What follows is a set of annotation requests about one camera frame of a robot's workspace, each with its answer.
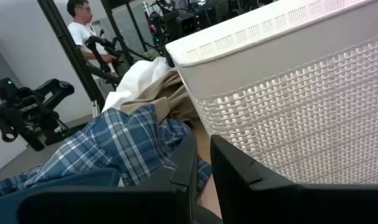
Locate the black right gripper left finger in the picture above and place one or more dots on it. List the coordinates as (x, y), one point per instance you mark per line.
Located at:
(114, 208)

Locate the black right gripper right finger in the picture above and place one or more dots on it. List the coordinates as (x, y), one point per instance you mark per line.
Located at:
(285, 205)

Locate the dark blue garment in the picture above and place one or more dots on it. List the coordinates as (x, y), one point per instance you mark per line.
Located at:
(67, 182)

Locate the blue plaid shirt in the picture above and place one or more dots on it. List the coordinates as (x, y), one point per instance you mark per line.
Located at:
(120, 146)

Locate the white shirt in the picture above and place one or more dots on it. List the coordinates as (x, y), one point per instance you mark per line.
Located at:
(136, 81)

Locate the tan garment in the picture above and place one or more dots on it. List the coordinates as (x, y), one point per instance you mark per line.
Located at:
(167, 96)

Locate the dark green garment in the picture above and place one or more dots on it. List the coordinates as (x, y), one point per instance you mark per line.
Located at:
(151, 55)

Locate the black background robot arm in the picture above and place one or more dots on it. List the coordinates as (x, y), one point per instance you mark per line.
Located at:
(95, 46)

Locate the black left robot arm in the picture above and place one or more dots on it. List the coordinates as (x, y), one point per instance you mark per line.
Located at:
(52, 88)

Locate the person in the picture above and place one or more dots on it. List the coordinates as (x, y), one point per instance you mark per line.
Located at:
(80, 34)

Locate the white perforated plastic laundry basket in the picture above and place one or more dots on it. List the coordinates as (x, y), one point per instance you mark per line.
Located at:
(285, 93)

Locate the black background equipment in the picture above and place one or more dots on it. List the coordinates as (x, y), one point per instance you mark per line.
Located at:
(179, 21)

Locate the black aluminium rig frame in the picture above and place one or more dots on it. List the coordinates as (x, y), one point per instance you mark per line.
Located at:
(67, 46)

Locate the black background rig frame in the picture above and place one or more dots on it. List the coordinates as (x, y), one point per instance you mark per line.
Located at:
(114, 21)

